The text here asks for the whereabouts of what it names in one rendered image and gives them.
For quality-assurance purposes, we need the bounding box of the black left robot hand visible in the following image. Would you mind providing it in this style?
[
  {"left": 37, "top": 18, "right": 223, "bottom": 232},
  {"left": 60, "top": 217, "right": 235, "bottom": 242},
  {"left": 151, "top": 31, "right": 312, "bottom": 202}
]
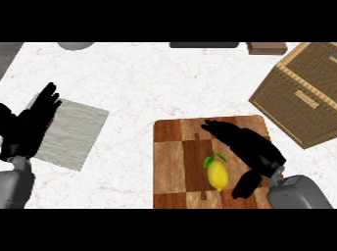
[{"left": 0, "top": 81, "right": 63, "bottom": 163}]

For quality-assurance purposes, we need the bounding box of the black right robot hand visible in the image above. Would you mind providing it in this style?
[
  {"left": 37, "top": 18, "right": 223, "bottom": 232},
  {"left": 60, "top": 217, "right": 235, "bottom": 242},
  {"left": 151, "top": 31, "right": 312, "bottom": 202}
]
[{"left": 199, "top": 119, "right": 288, "bottom": 200}]

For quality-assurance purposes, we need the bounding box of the yellow lemon with green leaves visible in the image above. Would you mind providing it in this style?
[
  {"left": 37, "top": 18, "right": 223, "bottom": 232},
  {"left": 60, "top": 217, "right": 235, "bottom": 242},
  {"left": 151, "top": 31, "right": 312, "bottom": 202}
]
[{"left": 202, "top": 151, "right": 232, "bottom": 193}]

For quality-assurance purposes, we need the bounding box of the checkered wooden cutting board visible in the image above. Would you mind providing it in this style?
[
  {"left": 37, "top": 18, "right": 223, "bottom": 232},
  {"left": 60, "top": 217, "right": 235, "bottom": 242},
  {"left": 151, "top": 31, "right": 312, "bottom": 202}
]
[{"left": 152, "top": 115, "right": 287, "bottom": 210}]

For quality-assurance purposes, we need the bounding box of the brown wicker basket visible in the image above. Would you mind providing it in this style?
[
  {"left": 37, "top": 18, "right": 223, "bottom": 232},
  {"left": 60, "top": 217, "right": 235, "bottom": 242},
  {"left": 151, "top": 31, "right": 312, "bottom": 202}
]
[{"left": 247, "top": 41, "right": 337, "bottom": 151}]

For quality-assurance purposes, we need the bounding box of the pale grey placemat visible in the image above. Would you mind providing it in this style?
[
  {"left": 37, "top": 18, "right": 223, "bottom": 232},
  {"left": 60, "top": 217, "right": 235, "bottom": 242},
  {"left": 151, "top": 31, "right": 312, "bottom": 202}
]
[{"left": 0, "top": 93, "right": 111, "bottom": 173}]

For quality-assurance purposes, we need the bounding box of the grey round object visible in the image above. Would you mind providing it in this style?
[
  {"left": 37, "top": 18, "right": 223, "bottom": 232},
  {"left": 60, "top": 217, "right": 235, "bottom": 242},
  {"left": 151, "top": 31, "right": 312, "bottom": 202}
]
[{"left": 56, "top": 41, "right": 97, "bottom": 51}]

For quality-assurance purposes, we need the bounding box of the brown wooden block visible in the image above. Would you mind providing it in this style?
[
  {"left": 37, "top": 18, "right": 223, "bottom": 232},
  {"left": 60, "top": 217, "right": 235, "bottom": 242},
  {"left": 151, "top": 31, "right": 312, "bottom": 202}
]
[{"left": 245, "top": 41, "right": 289, "bottom": 56}]

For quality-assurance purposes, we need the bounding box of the dark grey flat object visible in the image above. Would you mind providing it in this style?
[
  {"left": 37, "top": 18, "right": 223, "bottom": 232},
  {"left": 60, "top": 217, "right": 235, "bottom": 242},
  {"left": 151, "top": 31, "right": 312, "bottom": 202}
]
[{"left": 168, "top": 41, "right": 239, "bottom": 49}]

